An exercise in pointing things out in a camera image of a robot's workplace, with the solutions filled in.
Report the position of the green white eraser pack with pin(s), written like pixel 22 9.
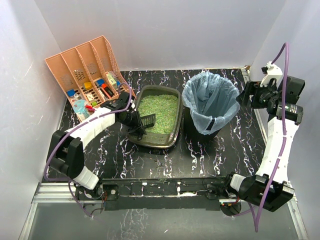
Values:
pixel 113 80

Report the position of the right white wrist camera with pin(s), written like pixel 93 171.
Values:
pixel 272 74

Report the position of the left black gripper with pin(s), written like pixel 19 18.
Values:
pixel 136 122

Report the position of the black trash bin blue bag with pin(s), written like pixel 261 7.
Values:
pixel 210 103

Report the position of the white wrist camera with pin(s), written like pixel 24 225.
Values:
pixel 272 74
pixel 132 105

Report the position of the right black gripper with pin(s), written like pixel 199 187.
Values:
pixel 249 92

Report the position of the orange black highlighter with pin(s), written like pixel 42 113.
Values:
pixel 107 90

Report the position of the light blue correction tape pack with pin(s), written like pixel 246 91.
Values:
pixel 80 109

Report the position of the yellow pencil sharpener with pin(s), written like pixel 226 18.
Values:
pixel 87 86

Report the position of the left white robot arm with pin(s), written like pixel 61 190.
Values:
pixel 66 150

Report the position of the black slotted litter scoop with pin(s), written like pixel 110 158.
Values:
pixel 148 121

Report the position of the dark green litter box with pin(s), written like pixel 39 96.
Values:
pixel 160 108

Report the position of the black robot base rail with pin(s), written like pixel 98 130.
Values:
pixel 161 193

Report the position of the peach plastic file organizer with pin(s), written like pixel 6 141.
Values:
pixel 87 62

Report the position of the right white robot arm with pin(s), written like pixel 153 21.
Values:
pixel 269 186

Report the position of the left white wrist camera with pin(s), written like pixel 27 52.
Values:
pixel 132 105

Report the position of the red cap marker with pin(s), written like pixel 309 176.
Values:
pixel 89 108

